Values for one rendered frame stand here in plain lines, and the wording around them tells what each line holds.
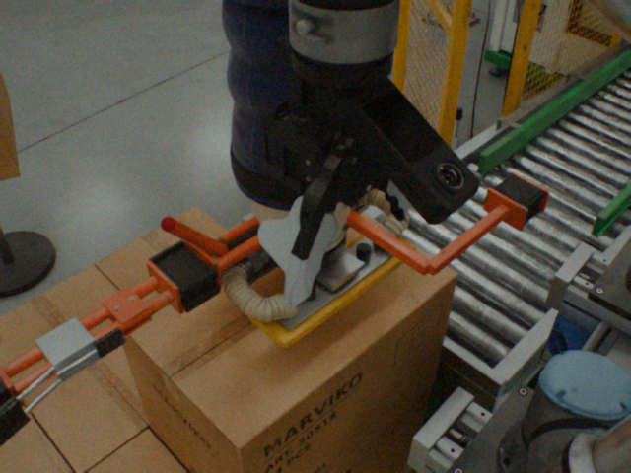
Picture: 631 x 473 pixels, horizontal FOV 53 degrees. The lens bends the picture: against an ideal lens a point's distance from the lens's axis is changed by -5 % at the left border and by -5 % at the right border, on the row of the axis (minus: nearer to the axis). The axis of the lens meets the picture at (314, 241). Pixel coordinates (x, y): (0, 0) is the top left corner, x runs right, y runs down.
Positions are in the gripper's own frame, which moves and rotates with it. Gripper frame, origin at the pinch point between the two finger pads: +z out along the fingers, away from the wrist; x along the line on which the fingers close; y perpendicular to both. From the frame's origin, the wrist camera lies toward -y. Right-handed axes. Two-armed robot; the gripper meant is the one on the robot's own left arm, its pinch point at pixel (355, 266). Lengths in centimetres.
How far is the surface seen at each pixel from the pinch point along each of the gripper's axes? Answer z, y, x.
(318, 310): 45, 25, -24
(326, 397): 63, 21, -21
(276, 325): 45, 28, -16
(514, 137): 89, 54, -161
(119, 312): 32, 40, 5
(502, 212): 33, 9, -54
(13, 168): 86, 169, -28
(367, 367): 64, 20, -32
